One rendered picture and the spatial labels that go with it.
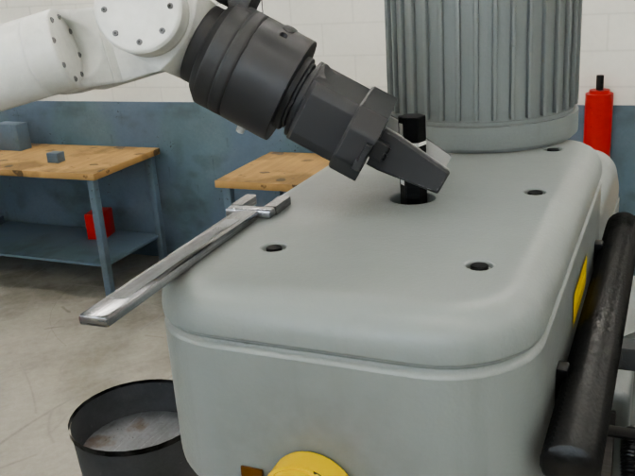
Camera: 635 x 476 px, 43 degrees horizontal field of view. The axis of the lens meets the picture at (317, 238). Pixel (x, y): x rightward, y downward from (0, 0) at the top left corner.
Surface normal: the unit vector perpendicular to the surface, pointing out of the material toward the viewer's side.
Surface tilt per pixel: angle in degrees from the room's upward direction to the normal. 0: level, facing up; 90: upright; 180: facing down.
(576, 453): 90
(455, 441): 90
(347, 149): 90
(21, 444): 0
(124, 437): 0
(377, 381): 90
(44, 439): 0
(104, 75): 72
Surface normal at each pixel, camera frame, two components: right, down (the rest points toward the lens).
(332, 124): -0.17, 0.33
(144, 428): -0.07, -0.94
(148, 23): -0.06, 0.11
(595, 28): -0.40, 0.33
